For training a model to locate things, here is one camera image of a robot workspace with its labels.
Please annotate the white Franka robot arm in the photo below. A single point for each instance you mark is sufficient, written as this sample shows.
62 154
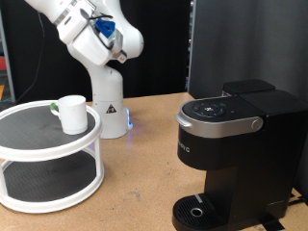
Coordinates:
106 89

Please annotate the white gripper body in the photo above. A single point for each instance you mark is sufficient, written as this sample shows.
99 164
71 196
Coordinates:
89 48

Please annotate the black Keurig coffee machine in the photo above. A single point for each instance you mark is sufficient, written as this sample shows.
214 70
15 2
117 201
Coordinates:
256 173

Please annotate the black drip tray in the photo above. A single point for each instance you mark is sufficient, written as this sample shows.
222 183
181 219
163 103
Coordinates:
195 211

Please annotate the grey metal frame post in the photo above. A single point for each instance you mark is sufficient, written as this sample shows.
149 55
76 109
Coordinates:
8 64

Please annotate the white two-tier turntable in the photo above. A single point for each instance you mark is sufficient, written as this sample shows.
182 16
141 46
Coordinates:
48 179

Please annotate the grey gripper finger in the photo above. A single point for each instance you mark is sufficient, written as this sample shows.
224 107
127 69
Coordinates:
122 57
115 54

